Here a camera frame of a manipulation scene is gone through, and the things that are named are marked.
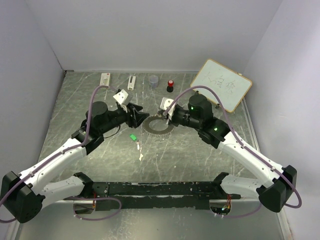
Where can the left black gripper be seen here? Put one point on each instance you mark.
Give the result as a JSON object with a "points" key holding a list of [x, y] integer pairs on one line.
{"points": [[138, 117]]}

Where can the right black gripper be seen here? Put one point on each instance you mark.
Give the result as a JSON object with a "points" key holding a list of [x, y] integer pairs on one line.
{"points": [[172, 122]]}

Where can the metal disc with keyrings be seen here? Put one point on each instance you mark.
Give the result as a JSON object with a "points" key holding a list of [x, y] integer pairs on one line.
{"points": [[157, 126]]}

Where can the key with green tag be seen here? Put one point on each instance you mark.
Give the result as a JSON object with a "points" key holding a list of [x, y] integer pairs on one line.
{"points": [[136, 140]]}

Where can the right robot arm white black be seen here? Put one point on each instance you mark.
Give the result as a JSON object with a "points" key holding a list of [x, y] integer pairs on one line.
{"points": [[275, 183]]}

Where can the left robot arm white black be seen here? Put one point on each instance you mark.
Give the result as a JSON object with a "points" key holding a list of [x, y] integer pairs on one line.
{"points": [[25, 194]]}

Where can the red black stamp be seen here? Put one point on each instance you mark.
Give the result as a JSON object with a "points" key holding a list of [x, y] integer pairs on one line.
{"points": [[170, 86]]}

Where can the white stapler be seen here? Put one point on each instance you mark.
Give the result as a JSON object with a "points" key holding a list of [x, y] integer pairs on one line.
{"points": [[131, 83]]}

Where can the clear jar of paperclips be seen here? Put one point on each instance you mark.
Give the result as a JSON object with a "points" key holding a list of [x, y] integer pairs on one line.
{"points": [[153, 81]]}

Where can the green white staples box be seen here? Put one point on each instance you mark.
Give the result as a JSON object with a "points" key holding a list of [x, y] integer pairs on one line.
{"points": [[105, 79]]}

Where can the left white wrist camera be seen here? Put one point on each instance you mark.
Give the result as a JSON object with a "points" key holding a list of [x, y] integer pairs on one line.
{"points": [[122, 97]]}

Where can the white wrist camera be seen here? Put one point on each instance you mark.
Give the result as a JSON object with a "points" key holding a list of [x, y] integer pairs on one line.
{"points": [[165, 103], [122, 97]]}

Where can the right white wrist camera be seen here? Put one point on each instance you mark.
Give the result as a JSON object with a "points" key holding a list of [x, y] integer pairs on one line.
{"points": [[165, 103]]}

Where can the small whiteboard yellow frame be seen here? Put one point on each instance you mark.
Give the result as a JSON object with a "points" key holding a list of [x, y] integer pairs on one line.
{"points": [[230, 86]]}

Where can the aluminium frame rail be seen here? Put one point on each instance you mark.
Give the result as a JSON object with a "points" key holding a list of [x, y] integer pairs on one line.
{"points": [[251, 129]]}

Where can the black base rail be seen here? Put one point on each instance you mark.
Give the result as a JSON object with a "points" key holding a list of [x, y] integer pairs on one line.
{"points": [[149, 195]]}

